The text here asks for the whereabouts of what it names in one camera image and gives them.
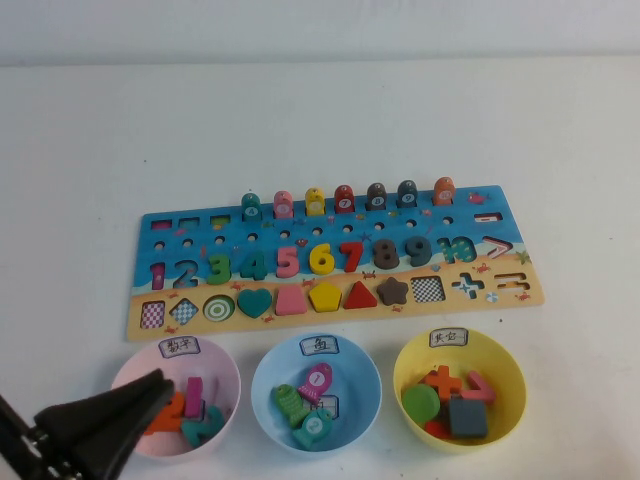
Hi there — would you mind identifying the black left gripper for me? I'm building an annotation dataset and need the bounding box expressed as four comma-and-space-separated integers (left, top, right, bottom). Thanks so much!
0, 368, 176, 480

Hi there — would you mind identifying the green wooden circle piece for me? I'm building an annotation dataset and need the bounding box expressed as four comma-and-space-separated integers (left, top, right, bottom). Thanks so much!
402, 383, 441, 426

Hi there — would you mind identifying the paper label on pink bowl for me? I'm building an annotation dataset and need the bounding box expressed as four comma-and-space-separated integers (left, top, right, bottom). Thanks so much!
158, 337, 201, 359

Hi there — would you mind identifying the pink plastic bowl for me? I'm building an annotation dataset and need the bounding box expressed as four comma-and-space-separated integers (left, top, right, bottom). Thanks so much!
107, 337, 242, 459

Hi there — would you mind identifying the teal wooden heart piece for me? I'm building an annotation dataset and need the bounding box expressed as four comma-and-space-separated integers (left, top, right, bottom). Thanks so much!
235, 288, 274, 319

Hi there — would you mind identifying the pink wooden trapezoid piece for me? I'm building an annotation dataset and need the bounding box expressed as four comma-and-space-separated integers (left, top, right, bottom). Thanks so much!
274, 285, 307, 316

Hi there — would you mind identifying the paper label inside blue bowl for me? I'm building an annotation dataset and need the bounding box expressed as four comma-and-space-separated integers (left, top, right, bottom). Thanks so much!
312, 394, 341, 419

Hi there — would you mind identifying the paper label on blue bowl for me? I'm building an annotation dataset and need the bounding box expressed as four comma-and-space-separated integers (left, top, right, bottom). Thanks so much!
299, 334, 343, 356

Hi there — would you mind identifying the yellow wooden pentagon piece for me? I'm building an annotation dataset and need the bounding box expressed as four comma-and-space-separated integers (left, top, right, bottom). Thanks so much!
308, 281, 344, 311

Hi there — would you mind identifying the blue plastic bowl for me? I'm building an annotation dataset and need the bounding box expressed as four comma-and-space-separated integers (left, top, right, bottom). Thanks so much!
250, 333, 384, 455

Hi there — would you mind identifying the red wooden triangle piece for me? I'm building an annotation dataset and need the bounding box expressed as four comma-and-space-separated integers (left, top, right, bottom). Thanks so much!
342, 279, 379, 309

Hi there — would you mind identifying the brown wooden star piece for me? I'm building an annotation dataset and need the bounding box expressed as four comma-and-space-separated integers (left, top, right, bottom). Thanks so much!
376, 276, 407, 305

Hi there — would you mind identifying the paper label on yellow bowl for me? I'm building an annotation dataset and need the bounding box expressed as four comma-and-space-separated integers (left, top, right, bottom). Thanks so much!
429, 328, 470, 347

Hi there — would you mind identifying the colourful wooden puzzle board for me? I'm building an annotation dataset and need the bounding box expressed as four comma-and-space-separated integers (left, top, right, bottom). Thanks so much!
124, 184, 546, 344

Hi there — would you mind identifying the grey wooden square piece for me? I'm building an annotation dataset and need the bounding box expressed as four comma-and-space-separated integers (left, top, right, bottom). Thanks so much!
447, 398, 489, 440

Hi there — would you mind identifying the yellow plastic bowl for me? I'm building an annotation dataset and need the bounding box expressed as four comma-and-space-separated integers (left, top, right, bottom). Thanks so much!
393, 328, 528, 455

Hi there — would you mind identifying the orange wooden number ten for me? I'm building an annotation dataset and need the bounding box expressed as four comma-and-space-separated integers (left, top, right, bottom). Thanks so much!
143, 391, 187, 435

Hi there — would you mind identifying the magenta wooden number one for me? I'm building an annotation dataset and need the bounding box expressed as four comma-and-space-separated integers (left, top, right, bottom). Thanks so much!
183, 377, 205, 419

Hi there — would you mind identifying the teal wooden number two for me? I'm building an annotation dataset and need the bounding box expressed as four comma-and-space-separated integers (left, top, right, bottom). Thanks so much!
180, 405, 226, 448

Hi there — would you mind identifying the green wooden fish three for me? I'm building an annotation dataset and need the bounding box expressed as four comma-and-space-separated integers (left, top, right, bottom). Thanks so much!
272, 383, 309, 430

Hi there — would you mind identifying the green wooden number three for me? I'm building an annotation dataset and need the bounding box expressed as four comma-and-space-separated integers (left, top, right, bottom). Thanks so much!
207, 253, 233, 285

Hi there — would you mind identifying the teal wooden fish two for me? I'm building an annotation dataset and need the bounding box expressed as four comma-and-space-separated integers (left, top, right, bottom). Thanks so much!
292, 407, 334, 450

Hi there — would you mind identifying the magenta wooden fish one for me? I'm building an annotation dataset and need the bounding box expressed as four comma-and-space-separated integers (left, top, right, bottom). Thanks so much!
298, 363, 334, 401

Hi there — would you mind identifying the teal wooden number four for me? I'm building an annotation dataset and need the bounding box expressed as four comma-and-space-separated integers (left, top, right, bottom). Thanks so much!
239, 249, 270, 280

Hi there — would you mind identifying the pink wooden number five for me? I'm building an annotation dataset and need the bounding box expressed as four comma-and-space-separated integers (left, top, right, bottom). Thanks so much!
274, 245, 300, 279

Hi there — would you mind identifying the yellow wooden number six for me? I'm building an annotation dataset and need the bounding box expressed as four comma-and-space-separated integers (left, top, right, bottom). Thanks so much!
308, 242, 335, 275

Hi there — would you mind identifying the teal wooden fish four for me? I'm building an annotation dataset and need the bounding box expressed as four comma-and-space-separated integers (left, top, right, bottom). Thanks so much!
240, 192, 262, 222

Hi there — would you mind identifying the pink wooden fish five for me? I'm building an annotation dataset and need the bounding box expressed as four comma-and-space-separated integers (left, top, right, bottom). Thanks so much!
273, 189, 295, 219

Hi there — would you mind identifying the red wooden number seven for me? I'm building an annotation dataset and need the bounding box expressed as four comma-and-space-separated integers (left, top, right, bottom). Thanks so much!
335, 240, 365, 274

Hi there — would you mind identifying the yellow wooden fish six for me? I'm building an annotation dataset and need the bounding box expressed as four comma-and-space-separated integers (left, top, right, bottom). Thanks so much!
304, 187, 326, 216

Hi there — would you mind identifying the brown wooden number eight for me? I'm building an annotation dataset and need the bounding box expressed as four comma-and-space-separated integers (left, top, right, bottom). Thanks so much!
373, 238, 400, 271

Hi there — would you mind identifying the red wooden fish seven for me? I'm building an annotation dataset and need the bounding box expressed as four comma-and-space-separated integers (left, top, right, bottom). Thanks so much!
333, 183, 356, 212

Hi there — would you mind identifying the orange wooden plus sign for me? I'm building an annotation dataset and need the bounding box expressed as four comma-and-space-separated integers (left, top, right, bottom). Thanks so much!
418, 364, 461, 401

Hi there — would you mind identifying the brown wooden fish eight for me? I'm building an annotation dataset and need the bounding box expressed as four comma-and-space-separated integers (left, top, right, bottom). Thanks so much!
366, 181, 388, 211

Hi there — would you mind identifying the grey wooden number nine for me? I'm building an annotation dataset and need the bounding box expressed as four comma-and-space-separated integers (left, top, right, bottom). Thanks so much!
403, 235, 432, 267

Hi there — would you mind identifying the pink wooden greater-than sign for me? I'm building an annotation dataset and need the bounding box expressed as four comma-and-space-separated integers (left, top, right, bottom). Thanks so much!
459, 370, 497, 405

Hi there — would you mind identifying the grey wooden fish nine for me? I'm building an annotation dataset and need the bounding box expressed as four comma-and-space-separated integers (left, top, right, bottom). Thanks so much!
397, 178, 420, 209

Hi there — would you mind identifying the orange wooden fish ten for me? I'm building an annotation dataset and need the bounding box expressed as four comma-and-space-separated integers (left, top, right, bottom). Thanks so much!
432, 175, 456, 206

